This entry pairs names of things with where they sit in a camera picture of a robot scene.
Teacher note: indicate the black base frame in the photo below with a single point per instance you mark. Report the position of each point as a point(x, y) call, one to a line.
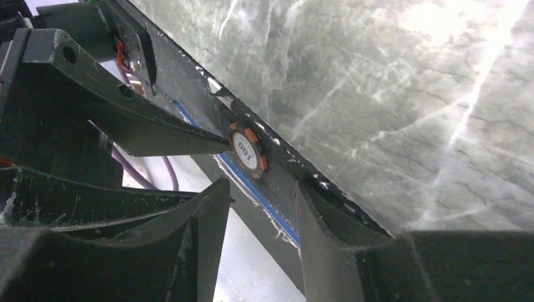
point(174, 80)

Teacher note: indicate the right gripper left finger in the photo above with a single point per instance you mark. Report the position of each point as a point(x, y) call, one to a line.
point(174, 257)

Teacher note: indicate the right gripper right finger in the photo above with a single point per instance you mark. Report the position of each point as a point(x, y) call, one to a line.
point(396, 266)

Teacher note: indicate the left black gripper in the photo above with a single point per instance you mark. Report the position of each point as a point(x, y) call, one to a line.
point(52, 91)

